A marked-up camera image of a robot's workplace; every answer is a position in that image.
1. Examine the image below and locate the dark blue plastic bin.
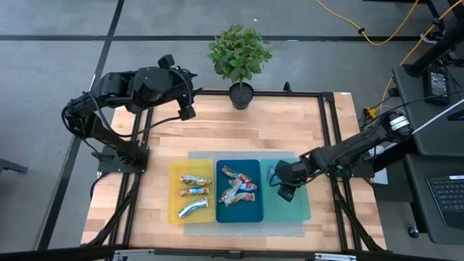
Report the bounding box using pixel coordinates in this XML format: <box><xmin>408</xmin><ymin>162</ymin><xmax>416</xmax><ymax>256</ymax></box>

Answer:
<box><xmin>215</xmin><ymin>159</ymin><xmax>265</xmax><ymax>223</ymax></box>

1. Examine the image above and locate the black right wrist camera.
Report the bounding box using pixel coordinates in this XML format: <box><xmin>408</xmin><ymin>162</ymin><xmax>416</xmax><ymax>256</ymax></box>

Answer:
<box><xmin>277</xmin><ymin>183</ymin><xmax>297</xmax><ymax>203</ymax></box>

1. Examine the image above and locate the teal plastic bin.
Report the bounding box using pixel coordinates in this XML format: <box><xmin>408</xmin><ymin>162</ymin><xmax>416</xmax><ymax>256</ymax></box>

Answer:
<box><xmin>260</xmin><ymin>157</ymin><xmax>312</xmax><ymax>223</ymax></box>

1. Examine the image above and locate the white blue granola bar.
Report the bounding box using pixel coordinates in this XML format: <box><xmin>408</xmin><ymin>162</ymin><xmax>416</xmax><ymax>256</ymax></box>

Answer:
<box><xmin>217</xmin><ymin>178</ymin><xmax>243</xmax><ymax>203</ymax></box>

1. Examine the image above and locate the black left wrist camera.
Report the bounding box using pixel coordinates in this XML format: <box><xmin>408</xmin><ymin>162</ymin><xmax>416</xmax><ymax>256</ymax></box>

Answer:
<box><xmin>179</xmin><ymin>104</ymin><xmax>197</xmax><ymax>122</ymax></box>

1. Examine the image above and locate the black power adapter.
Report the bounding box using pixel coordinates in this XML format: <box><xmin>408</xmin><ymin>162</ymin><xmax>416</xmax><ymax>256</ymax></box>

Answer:
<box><xmin>423</xmin><ymin>67</ymin><xmax>452</xmax><ymax>107</ymax></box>

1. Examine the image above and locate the black aluminium table frame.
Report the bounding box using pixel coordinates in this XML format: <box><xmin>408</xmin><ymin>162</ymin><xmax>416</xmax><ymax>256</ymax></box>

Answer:
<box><xmin>0</xmin><ymin>81</ymin><xmax>464</xmax><ymax>261</ymax></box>

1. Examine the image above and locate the grey desk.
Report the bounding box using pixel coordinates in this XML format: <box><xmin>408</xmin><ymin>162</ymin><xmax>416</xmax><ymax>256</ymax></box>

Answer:
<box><xmin>393</xmin><ymin>65</ymin><xmax>464</xmax><ymax>246</ymax></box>

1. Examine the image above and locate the yellow extension cable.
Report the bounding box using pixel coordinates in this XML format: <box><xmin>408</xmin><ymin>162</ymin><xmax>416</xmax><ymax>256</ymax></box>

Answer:
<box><xmin>314</xmin><ymin>0</ymin><xmax>421</xmax><ymax>47</ymax></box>
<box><xmin>381</xmin><ymin>0</ymin><xmax>464</xmax><ymax>103</ymax></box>

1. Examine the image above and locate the black keyboard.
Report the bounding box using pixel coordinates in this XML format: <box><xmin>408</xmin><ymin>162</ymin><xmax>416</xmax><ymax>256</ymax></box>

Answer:
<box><xmin>426</xmin><ymin>175</ymin><xmax>464</xmax><ymax>230</ymax></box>

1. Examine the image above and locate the orange Chewy granola bar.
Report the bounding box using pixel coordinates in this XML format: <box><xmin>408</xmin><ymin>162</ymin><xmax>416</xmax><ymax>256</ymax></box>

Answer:
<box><xmin>224</xmin><ymin>192</ymin><xmax>257</xmax><ymax>207</ymax></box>

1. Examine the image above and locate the black stand pole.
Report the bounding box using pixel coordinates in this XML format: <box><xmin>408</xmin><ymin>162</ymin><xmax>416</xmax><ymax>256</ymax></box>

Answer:
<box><xmin>404</xmin><ymin>0</ymin><xmax>464</xmax><ymax>77</ymax></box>

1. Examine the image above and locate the green granola bar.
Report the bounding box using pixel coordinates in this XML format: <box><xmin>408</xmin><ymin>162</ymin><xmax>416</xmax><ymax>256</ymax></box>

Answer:
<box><xmin>177</xmin><ymin>197</ymin><xmax>210</xmax><ymax>220</ymax></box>
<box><xmin>179</xmin><ymin>174</ymin><xmax>212</xmax><ymax>187</ymax></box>

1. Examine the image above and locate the black furniture foot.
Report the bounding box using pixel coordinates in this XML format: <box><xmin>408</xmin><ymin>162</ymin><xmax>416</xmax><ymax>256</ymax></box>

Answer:
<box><xmin>0</xmin><ymin>158</ymin><xmax>29</xmax><ymax>175</ymax></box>

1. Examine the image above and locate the yellow plastic bin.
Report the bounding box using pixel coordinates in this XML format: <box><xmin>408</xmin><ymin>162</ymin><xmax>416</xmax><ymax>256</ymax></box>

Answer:
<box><xmin>167</xmin><ymin>158</ymin><xmax>217</xmax><ymax>225</ymax></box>

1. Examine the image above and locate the green plant in black pot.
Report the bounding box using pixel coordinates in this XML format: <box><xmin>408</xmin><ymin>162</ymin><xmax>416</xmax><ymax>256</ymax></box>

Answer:
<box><xmin>207</xmin><ymin>23</ymin><xmax>273</xmax><ymax>111</ymax></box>

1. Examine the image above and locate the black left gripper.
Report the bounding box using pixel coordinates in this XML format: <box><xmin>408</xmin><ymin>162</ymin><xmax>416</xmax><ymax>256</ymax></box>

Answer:
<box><xmin>128</xmin><ymin>54</ymin><xmax>203</xmax><ymax>109</ymax></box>

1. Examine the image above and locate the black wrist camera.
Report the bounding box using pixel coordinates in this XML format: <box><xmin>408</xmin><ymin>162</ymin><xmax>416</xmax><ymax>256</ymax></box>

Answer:
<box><xmin>179</xmin><ymin>104</ymin><xmax>197</xmax><ymax>122</ymax></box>
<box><xmin>277</xmin><ymin>183</ymin><xmax>297</xmax><ymax>203</ymax></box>

